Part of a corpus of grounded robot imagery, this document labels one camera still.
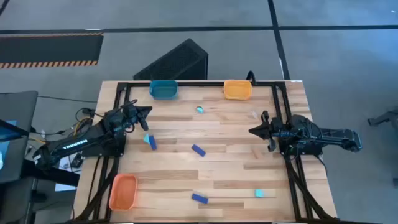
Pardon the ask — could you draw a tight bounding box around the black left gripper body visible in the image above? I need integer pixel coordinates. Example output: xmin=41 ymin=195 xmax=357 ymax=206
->
xmin=124 ymin=99 xmax=149 ymax=131

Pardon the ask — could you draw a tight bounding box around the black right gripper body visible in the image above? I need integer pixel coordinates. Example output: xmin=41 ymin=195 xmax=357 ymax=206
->
xmin=261 ymin=110 xmax=292 ymax=152

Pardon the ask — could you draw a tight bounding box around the blue plastic bin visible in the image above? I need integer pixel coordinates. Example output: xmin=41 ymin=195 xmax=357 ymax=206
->
xmin=149 ymin=80 xmax=179 ymax=101

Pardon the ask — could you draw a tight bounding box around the yellow plastic bin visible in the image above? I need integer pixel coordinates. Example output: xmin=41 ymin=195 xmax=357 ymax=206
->
xmin=223 ymin=79 xmax=253 ymax=101

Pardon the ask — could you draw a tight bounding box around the black perforated case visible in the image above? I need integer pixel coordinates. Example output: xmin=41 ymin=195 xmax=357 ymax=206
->
xmin=132 ymin=38 xmax=209 ymax=81

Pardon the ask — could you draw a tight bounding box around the orange plastic bin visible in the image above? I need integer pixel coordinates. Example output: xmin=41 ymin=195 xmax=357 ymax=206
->
xmin=108 ymin=174 xmax=139 ymax=212

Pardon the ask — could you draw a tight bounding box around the white paper sheet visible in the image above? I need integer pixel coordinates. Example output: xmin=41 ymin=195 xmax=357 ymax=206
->
xmin=54 ymin=154 xmax=84 ymax=192

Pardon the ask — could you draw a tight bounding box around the black chair base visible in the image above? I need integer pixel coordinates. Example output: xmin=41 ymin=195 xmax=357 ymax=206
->
xmin=368 ymin=107 xmax=398 ymax=128

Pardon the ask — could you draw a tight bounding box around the black hazard-striped floor mat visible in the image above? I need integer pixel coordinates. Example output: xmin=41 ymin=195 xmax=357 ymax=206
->
xmin=0 ymin=32 xmax=104 ymax=69

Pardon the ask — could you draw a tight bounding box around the dark monitor with stand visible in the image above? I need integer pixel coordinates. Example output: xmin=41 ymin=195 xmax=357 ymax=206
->
xmin=0 ymin=90 xmax=39 ymax=184

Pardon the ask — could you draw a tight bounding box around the black floor cable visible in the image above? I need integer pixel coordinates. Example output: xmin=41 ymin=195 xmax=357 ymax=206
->
xmin=37 ymin=95 xmax=98 ymax=104

